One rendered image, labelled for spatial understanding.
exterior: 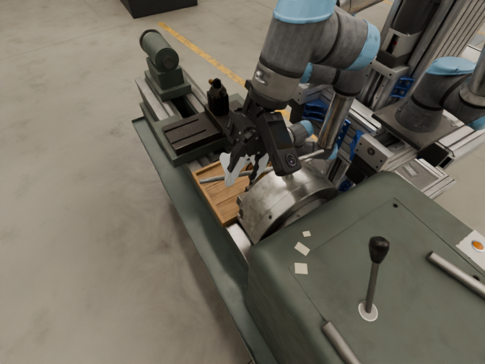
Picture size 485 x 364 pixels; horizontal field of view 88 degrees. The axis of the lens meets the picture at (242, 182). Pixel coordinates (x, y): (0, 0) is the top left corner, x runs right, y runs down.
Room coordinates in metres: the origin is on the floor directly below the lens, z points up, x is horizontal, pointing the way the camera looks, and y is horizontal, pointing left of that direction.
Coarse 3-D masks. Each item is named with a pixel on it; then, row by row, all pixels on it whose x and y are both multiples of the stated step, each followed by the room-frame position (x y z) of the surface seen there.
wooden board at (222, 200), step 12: (204, 168) 0.73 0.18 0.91; (216, 168) 0.75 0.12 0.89; (240, 180) 0.68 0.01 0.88; (204, 192) 0.60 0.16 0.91; (216, 192) 0.61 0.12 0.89; (228, 192) 0.61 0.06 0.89; (240, 192) 0.61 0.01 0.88; (216, 204) 0.55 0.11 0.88; (228, 204) 0.55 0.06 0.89; (216, 216) 0.50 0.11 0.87; (228, 216) 0.49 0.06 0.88
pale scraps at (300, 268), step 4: (304, 232) 0.25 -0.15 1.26; (308, 232) 0.25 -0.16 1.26; (304, 236) 0.24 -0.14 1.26; (300, 244) 0.22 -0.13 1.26; (296, 248) 0.21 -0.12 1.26; (300, 248) 0.21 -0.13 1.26; (304, 248) 0.21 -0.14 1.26; (308, 248) 0.21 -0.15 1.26; (304, 252) 0.20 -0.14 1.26; (296, 264) 0.17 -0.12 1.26; (300, 264) 0.17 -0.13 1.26; (304, 264) 0.17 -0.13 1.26; (296, 268) 0.17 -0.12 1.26; (300, 268) 0.17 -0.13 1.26; (304, 268) 0.17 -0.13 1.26; (296, 272) 0.16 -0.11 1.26; (300, 272) 0.16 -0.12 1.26; (304, 272) 0.16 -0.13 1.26
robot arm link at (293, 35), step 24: (288, 0) 0.38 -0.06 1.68; (312, 0) 0.37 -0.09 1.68; (336, 0) 0.39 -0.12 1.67; (288, 24) 0.37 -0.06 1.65; (312, 24) 0.36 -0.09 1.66; (336, 24) 0.39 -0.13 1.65; (264, 48) 0.38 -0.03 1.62; (288, 48) 0.36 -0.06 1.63; (312, 48) 0.36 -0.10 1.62; (288, 72) 0.35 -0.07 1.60
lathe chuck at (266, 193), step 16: (304, 160) 0.51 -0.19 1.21; (272, 176) 0.43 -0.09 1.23; (304, 176) 0.43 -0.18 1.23; (320, 176) 0.45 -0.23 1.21; (256, 192) 0.40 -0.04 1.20; (272, 192) 0.39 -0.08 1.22; (288, 192) 0.38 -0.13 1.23; (240, 208) 0.39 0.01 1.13; (256, 208) 0.36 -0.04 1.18; (256, 224) 0.32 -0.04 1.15
